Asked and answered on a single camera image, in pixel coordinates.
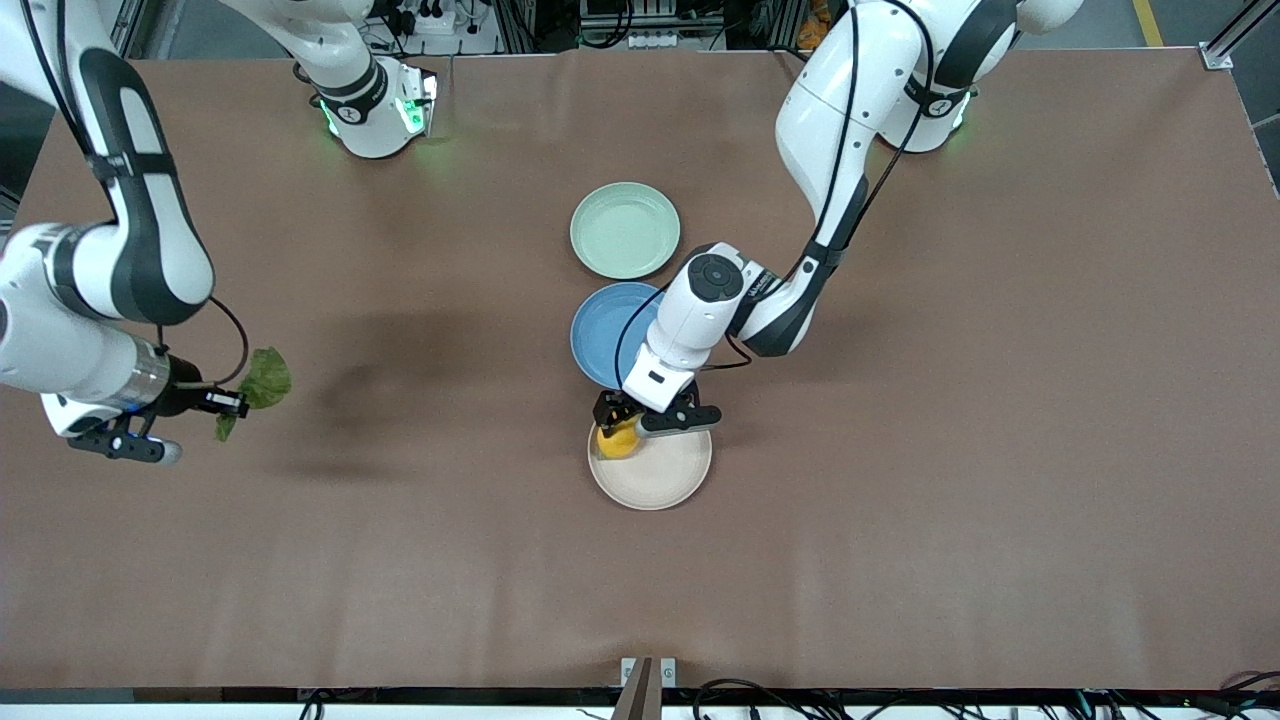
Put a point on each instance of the white round plate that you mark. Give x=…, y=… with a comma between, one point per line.
x=665, y=475

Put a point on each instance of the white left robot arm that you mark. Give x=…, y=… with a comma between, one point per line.
x=840, y=130

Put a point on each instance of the green lettuce leaf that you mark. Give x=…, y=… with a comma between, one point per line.
x=268, y=378

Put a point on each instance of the yellow lemon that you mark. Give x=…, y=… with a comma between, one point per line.
x=618, y=445

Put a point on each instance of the light green round plate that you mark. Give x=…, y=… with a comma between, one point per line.
x=625, y=230

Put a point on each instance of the orange background object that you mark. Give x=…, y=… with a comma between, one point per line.
x=815, y=30

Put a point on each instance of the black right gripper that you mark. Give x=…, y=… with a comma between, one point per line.
x=183, y=396

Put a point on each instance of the aluminium frame rail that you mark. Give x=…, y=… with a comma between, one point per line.
x=1240, y=25

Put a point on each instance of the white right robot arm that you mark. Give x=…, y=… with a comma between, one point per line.
x=150, y=250

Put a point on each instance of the metal table edge bracket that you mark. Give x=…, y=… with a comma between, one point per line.
x=626, y=670

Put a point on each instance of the aluminium frame post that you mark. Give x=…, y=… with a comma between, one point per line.
x=515, y=25

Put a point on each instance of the white power strip with plugs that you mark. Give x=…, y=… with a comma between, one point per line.
x=430, y=18

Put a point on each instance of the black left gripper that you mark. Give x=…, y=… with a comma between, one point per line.
x=610, y=410

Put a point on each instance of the blue round plate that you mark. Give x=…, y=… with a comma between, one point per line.
x=600, y=335

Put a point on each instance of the grey camera post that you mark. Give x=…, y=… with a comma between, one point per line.
x=637, y=700

